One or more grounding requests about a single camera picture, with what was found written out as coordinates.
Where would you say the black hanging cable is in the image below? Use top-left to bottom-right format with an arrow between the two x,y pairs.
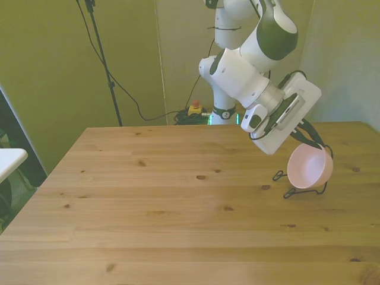
75,0 -> 191,122

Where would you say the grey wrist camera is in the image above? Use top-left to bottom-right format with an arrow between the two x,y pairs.
274,93 -> 307,132

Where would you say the white side table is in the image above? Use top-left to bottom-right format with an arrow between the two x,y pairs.
0,148 -> 29,183

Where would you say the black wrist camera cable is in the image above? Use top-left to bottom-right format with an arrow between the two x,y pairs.
248,69 -> 308,141

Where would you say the black wire bowl stand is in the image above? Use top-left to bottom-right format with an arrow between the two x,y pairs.
272,144 -> 334,200

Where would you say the black tripod stand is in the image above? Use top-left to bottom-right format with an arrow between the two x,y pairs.
84,0 -> 124,127

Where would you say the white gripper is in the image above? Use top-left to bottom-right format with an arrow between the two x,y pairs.
253,74 -> 325,156

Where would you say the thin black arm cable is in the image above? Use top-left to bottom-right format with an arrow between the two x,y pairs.
189,38 -> 216,108

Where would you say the coiled dark cable bundle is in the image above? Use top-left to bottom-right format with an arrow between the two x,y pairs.
173,108 -> 213,126

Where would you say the yellow emergency stop button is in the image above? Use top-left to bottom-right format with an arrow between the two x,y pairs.
188,100 -> 204,117

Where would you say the pink plastic bowl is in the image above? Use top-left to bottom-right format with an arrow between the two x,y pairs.
286,142 -> 334,189

